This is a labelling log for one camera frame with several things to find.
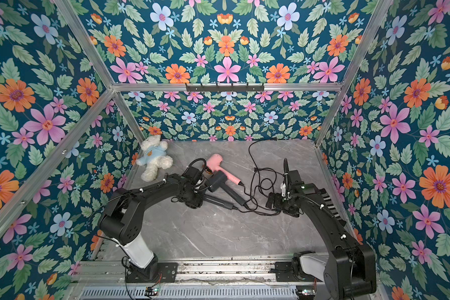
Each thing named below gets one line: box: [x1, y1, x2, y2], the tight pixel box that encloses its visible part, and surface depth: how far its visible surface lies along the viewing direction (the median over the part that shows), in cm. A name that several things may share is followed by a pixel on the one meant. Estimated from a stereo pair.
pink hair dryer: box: [206, 153, 241, 185], surface depth 105 cm
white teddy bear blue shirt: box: [136, 135, 174, 183], surface depth 106 cm
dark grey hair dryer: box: [205, 170, 247, 206], surface depth 98 cm
